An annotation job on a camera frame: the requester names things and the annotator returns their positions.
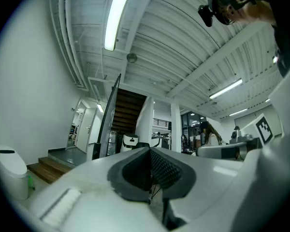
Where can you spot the long ceiling light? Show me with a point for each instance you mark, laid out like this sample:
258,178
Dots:
116,18
238,112
226,89

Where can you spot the person's head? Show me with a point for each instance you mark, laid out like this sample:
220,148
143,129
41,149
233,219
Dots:
256,12

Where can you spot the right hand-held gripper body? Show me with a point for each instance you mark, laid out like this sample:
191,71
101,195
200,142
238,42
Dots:
261,129

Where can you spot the black mesh office chair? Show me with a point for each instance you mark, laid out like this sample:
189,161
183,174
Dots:
142,145

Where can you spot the black head-worn camera headset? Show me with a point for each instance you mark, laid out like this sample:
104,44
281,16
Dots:
220,6

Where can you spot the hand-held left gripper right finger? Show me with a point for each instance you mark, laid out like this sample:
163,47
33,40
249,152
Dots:
207,182

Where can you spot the white delivery robot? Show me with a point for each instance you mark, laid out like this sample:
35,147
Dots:
128,142

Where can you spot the black metal railing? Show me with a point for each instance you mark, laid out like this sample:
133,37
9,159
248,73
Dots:
162,122

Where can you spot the wooden staircase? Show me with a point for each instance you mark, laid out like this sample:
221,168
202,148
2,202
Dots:
126,110

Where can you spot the white door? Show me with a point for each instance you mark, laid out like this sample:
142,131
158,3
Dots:
87,129

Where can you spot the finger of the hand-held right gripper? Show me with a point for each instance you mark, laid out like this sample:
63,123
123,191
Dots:
210,150

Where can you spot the round ceiling sensor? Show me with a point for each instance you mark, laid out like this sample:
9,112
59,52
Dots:
132,57

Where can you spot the green plastic bottle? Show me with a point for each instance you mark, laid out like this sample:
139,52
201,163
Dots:
30,182

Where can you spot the white partition board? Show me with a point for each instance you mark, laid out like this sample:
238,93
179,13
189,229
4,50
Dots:
108,120

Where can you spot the wooden step platform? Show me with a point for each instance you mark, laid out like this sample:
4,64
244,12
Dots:
50,169

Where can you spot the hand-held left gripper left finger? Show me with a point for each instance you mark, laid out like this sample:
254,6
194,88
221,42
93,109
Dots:
91,202

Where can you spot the white trash bin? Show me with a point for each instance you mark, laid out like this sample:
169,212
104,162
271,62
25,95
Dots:
12,170

